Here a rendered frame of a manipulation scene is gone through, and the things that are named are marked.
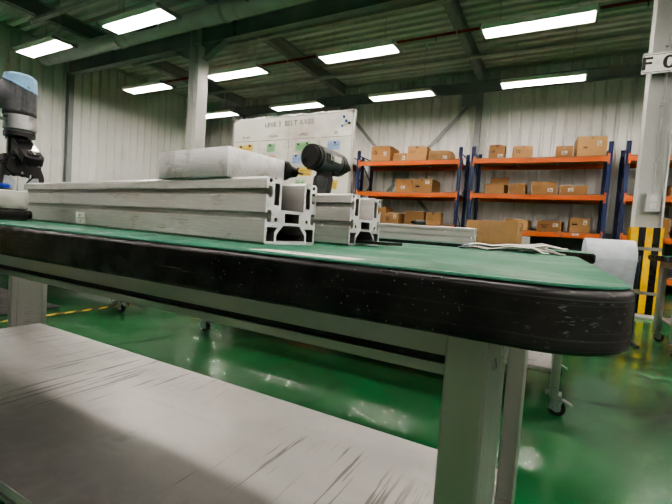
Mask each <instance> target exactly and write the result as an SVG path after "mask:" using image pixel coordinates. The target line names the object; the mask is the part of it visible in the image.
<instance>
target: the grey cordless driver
mask: <svg viewBox="0 0 672 504"><path fill-rule="evenodd" d="M301 162H302V164H303V165H304V166H305V167H306V168H308V169H310V170H313V171H316V175H315V176H314V178H313V185H315V186H316V187H317V193H331V189H332V182H333V176H335V177H341V176H342V175H344V174H346V173H348V172H349V171H351V169H350V165H349V164H348V163H349V162H348V159H347V158H346V157H345V156H343V155H341V154H340V153H338V152H336V151H333V150H331V149H328V148H326V147H323V146H321V145H319V144H314V143H311V144H308V145H307V146H305V147H304V149H303V150H302V153H301Z"/></svg>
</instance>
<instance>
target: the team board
mask: <svg viewBox="0 0 672 504"><path fill-rule="evenodd" d="M356 116H357V110H356V109H353V108H352V109H346V110H335V111H325V112H314V113H303V114H292V115H282V116H271V117H260V118H249V119H235V120H233V139H232V147H235V148H239V149H242V150H246V151H250V152H254V153H258V154H261V155H265V156H269V157H273V158H278V159H281V160H285V161H289V162H290V164H291V165H292V166H294V167H296V168H297V169H298V172H301V173H304V175H299V174H298V176H297V177H295V178H289V179H288V180H286V181H285V180H284V181H283V184H310V185H313V178H314V176H315V175H316V171H313V170H310V169H308V168H306V167H305V166H304V165H303V164H302V162H301V153H302V150H303V149H304V147H305V146H307V145H308V144H311V143H314V144H319V145H321V146H323V147H326V148H328V149H331V150H333V151H336V152H338V153H340V154H341V155H343V156H345V157H346V158H347V159H348V162H349V163H348V164H349V165H350V169H351V171H349V172H348V173H346V174H344V175H342V176H341V177H335V176H333V182H332V189H331V193H351V188H352V173H353V159H354V145H355V130H356Z"/></svg>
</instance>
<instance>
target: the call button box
mask: <svg viewBox="0 0 672 504"><path fill-rule="evenodd" d="M10 209H14V210H10ZM25 210H28V192H26V191H15V190H13V189H8V188H0V220H19V221H27V220H28V219H31V218H32V212H31V211H25Z"/></svg>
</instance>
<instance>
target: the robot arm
mask: <svg viewBox="0 0 672 504"><path fill-rule="evenodd" d="M37 102H38V89H37V81H36V80H35V79H34V78H33V77H31V76H29V75H27V74H24V73H20V72H15V71H11V72H10V71H6V72H4V73H3V77H2V79H0V108H2V116H0V120H2V128H3V129H4V130H3V136H5V139H7V141H6V153H1V154H0V183H7V184H10V185H11V188H12V187H13V186H14V185H15V180H14V179H13V178H12V177H11V176H10V175H12V176H21V177H24V178H28V181H27V182H26V183H44V176H43V173H42V171H41V167H43V163H44V159H45V158H44V157H43V156H42V154H41V153H40V152H39V150H38V149H37V148H36V146H35V145H34V144H33V142H32V141H33V140H36V135H35V134H37ZM31 140H32V141H31ZM38 166H39V167H38ZM30 175H31V178H30ZM11 188H8V189H11Z"/></svg>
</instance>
